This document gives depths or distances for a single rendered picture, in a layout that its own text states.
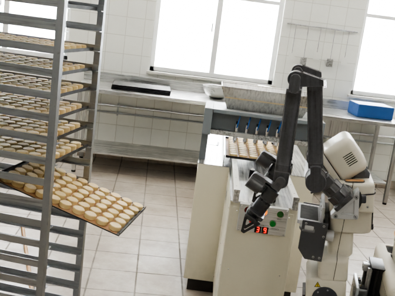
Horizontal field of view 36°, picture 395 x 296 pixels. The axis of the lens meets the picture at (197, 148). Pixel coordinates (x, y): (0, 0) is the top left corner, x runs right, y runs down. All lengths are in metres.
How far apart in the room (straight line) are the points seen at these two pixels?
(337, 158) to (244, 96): 1.34
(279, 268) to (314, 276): 0.59
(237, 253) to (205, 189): 0.73
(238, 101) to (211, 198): 0.61
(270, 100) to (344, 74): 3.50
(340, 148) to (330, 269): 0.49
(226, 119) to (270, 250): 0.97
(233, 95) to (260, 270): 1.09
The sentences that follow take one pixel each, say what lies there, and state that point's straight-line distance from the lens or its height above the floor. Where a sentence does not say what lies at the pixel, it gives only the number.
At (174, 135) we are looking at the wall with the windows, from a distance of 6.89.
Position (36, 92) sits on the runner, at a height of 1.33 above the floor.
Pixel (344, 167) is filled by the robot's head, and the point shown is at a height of 1.20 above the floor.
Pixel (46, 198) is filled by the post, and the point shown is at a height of 0.91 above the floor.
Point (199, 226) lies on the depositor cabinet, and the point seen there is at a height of 0.44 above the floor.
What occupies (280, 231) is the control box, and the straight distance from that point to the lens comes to 3.03.
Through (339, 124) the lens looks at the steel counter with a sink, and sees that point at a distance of 6.50.
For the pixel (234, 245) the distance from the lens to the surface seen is 3.07.
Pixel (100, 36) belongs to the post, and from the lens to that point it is 2.83.
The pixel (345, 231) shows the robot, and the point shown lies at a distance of 2.51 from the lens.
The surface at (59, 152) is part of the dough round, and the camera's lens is 2.67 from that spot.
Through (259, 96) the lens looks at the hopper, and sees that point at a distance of 3.63.
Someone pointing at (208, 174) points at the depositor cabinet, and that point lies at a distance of 3.67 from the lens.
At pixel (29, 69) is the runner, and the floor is 1.41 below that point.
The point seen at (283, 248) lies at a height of 0.63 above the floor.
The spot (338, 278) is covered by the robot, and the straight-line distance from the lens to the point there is 2.54.
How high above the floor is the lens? 1.70
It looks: 12 degrees down
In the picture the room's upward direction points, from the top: 7 degrees clockwise
